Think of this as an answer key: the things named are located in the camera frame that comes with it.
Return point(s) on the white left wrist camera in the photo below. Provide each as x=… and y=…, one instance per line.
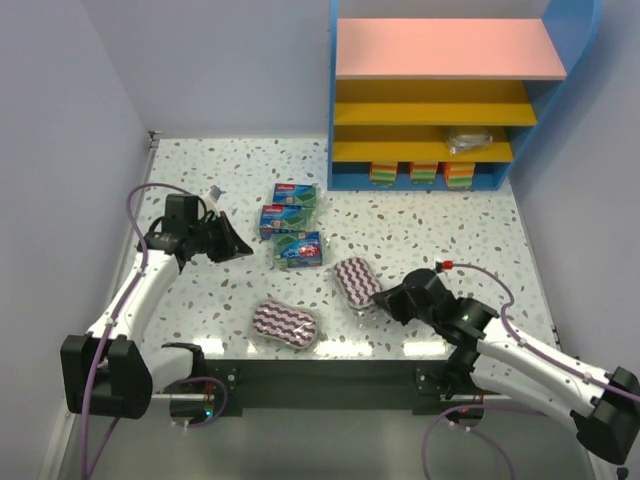
x=210, y=197

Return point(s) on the Scrub Daddy sponge small pack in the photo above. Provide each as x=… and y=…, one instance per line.
x=458, y=175

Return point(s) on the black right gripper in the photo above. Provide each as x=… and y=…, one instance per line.
x=400, y=302

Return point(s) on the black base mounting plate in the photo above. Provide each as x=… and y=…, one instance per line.
x=416, y=385

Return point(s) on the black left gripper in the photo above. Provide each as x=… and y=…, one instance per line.
x=222, y=242

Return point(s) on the pink striped sponge pack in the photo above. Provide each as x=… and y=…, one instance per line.
x=358, y=284
x=293, y=327

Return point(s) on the Vileda sponge pack near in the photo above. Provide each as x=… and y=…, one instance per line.
x=297, y=250

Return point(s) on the blue shelf unit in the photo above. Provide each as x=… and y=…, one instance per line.
x=395, y=84

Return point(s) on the Vileda sponge pack middle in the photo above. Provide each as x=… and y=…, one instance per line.
x=278, y=219

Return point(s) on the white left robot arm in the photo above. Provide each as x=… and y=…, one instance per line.
x=104, y=372

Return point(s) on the grey mesh sponge pack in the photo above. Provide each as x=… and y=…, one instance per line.
x=461, y=139

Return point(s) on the Vileda sponge pack far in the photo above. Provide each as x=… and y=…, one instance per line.
x=295, y=194

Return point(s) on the vileda sponge pack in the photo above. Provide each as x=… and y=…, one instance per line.
x=295, y=194
x=278, y=219
x=297, y=250

